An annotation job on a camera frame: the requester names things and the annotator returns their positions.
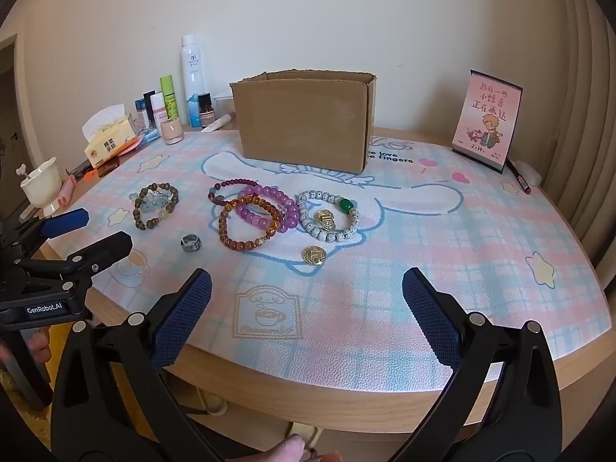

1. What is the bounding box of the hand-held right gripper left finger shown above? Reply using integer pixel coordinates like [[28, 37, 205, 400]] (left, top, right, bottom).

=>
[[50, 268, 227, 462]]

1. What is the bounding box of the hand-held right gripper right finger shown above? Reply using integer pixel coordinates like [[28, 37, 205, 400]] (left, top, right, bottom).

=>
[[402, 268, 564, 462]]

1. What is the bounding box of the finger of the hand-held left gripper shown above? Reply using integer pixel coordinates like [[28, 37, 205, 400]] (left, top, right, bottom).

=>
[[14, 231, 134, 294], [19, 208, 90, 251]]

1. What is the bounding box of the amber bead bracelet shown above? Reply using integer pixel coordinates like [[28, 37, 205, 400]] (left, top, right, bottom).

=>
[[219, 196, 281, 252]]

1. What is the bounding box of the dark red bead bracelet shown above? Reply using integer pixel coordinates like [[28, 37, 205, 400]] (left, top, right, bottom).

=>
[[208, 178, 261, 208]]

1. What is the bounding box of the white bracelet with green bead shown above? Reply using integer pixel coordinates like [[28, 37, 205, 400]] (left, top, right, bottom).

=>
[[297, 190, 359, 245]]

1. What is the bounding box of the purple bead bracelet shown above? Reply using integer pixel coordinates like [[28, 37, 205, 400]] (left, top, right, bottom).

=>
[[237, 184, 300, 232]]

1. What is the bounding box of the brown cardboard box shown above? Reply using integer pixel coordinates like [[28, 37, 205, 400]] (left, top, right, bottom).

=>
[[229, 70, 377, 175]]

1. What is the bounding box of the person's left hand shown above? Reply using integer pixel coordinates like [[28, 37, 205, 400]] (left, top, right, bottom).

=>
[[0, 330, 53, 376]]

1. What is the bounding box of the pink paw holder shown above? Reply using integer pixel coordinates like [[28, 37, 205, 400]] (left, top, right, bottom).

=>
[[55, 173, 78, 210]]

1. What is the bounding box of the white ceramic cup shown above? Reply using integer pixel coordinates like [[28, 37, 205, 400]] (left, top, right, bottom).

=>
[[19, 156, 63, 217]]

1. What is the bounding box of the pastel cartoon desk mat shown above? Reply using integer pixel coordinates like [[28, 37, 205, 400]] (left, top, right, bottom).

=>
[[77, 127, 607, 386]]

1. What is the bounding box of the yellow tissue pack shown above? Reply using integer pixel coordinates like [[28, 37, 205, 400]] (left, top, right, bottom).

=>
[[82, 108, 140, 170]]

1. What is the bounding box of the pink candle jar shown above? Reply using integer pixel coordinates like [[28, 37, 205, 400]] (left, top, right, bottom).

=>
[[161, 118, 185, 145]]

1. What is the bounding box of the wooden door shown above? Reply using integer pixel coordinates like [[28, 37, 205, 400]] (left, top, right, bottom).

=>
[[0, 33, 22, 155]]

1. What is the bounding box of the white bottle with pink label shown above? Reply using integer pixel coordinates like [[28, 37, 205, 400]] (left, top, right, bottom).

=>
[[149, 92, 168, 131]]

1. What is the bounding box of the green bottle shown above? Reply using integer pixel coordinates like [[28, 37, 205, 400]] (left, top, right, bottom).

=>
[[160, 75, 180, 123]]

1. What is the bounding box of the black red pen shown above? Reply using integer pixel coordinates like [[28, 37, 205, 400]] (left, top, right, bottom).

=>
[[505, 159, 532, 196]]

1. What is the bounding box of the beige power strip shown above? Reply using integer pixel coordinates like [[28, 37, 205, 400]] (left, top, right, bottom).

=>
[[284, 421, 321, 448]]

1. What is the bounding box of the white tube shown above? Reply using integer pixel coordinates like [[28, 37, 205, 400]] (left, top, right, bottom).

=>
[[201, 112, 236, 133]]

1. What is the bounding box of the small dark glass bottle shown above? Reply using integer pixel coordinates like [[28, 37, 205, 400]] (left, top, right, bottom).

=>
[[197, 92, 215, 128]]

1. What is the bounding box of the person's foot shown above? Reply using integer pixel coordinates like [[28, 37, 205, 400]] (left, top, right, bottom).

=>
[[262, 435, 345, 462]]

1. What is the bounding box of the crumpled white tissue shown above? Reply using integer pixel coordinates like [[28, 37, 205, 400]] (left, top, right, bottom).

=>
[[512, 160, 542, 186]]

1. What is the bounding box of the clear plastic container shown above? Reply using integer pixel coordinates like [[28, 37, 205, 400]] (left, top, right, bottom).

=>
[[213, 95, 241, 131]]

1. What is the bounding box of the tall white spray bottle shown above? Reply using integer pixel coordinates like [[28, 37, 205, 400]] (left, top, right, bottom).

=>
[[181, 35, 205, 128]]

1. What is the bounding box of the pink desk calendar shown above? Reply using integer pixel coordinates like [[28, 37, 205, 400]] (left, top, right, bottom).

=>
[[451, 69, 524, 174]]

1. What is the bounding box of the beige curtain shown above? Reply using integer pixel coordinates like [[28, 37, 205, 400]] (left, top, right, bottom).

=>
[[544, 0, 616, 294]]

